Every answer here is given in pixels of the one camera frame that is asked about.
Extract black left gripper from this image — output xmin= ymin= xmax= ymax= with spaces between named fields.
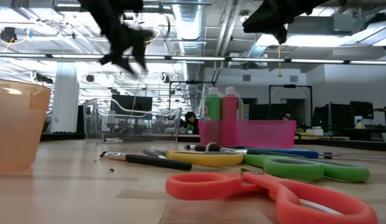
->
xmin=78 ymin=0 xmax=154 ymax=75

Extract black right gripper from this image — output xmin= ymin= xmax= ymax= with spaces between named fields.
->
xmin=243 ymin=0 xmax=329 ymax=45

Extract pink paint bottle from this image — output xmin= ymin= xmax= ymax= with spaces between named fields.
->
xmin=221 ymin=86 xmax=240 ymax=121

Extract green paint bottle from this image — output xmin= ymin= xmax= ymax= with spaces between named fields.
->
xmin=204 ymin=87 xmax=222 ymax=121

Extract thick round paint brush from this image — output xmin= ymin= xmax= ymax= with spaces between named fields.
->
xmin=194 ymin=142 xmax=222 ymax=152

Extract yellow-handled scissors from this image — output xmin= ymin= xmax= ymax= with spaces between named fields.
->
xmin=146 ymin=149 xmax=245 ymax=167

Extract blue-handled scissors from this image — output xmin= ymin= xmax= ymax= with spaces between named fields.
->
xmin=247 ymin=147 xmax=386 ymax=160

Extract green-handled scissors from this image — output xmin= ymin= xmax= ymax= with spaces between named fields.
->
xmin=222 ymin=148 xmax=371 ymax=184

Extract black computer monitor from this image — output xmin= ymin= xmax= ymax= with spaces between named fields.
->
xmin=111 ymin=95 xmax=153 ymax=121
xmin=350 ymin=101 xmax=374 ymax=121
xmin=313 ymin=103 xmax=351 ymax=131

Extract clear plastic bin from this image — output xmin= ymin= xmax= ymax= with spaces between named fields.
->
xmin=82 ymin=98 xmax=182 ymax=144

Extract white building column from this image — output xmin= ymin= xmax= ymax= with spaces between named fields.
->
xmin=51 ymin=62 xmax=80 ymax=134

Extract red translucent plastic bin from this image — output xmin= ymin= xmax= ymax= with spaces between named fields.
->
xmin=198 ymin=119 xmax=297 ymax=149

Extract orange translucent plastic bin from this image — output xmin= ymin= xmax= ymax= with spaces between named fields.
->
xmin=0 ymin=77 xmax=52 ymax=174

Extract yellow hanging cord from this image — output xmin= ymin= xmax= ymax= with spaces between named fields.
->
xmin=276 ymin=43 xmax=283 ymax=78

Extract black rail with light strips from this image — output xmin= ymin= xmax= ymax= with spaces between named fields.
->
xmin=0 ymin=53 xmax=386 ymax=65

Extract black background rig frame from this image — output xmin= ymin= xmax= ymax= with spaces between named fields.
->
xmin=268 ymin=84 xmax=313 ymax=125
xmin=168 ymin=80 xmax=216 ymax=111

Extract black ceiling camera yellow cable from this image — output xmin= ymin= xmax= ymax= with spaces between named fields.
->
xmin=0 ymin=26 xmax=19 ymax=44

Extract orange-handled scissors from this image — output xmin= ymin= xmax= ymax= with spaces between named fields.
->
xmin=165 ymin=167 xmax=379 ymax=224

